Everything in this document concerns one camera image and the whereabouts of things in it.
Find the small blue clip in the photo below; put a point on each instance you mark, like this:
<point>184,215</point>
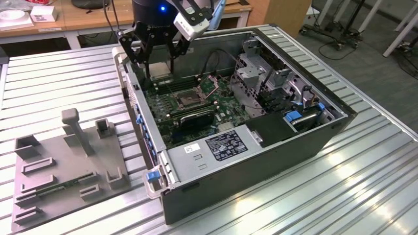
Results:
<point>319,106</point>

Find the grey power supply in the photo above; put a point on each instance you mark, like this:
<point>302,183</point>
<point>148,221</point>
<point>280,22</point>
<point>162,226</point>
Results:
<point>195,166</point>

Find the green motherboard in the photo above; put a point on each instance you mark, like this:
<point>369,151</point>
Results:
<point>228,102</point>

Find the white box with bowl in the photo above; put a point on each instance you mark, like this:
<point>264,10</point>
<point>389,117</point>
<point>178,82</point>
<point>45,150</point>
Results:
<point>16,19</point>

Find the open black PC case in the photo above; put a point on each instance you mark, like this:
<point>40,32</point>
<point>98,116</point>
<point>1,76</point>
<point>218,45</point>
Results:
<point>260,171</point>

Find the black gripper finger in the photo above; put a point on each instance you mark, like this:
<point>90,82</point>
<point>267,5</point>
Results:
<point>179,47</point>
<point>136,49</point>

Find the grey metal drive cage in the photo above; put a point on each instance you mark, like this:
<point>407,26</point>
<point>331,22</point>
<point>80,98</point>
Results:
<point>251,71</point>

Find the white box with label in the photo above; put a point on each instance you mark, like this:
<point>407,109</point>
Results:
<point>44,14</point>

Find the grey parts rack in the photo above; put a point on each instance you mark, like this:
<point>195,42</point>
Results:
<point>75,195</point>

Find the white table frame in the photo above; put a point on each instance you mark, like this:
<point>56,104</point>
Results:
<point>371,12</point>

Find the black wheeled stand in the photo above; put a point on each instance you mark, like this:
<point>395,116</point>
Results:
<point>349,24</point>

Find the blue disk carrier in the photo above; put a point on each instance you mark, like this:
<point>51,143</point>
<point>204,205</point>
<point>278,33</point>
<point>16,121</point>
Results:
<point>291,117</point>

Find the wooden cabinet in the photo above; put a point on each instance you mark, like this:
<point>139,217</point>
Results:
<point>287,14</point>

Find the white table legs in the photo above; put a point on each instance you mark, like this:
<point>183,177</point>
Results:
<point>397,39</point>

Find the red packet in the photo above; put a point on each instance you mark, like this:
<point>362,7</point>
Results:
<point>39,2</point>

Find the blue case latch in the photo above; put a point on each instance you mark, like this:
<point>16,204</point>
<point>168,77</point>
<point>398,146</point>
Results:
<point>152,177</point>

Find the CPU socket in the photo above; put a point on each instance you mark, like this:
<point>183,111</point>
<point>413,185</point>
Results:
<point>188,100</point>

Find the green RAM stick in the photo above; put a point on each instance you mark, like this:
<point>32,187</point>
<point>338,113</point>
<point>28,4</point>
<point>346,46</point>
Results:
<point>52,189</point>

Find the wooden desk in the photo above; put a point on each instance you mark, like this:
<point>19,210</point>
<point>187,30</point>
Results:
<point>82,19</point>

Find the blue slot retainer strip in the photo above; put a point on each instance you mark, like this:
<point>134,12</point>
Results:
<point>138,119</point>

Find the silver square CPU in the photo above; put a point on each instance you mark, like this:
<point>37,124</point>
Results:
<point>162,71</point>

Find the black round object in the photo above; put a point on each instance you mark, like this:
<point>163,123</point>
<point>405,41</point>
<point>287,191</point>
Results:
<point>90,3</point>

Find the cardboard box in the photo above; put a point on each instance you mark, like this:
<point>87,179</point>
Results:
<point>236,2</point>

